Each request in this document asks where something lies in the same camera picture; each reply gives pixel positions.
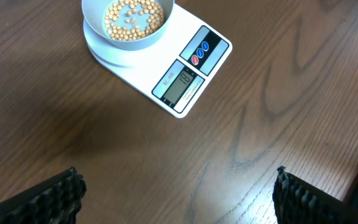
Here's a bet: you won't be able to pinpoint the white digital kitchen scale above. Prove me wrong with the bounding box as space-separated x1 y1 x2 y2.
83 4 232 118

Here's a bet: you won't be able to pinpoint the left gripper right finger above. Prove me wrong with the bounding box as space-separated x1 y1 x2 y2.
272 166 358 224

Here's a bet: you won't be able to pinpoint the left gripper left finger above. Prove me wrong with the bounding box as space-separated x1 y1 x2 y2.
0 167 86 224

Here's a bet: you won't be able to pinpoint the soybeans in bowl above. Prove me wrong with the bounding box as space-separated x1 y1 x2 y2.
104 0 165 41

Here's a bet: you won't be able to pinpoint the light blue bowl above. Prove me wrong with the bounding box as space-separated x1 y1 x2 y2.
81 0 175 50

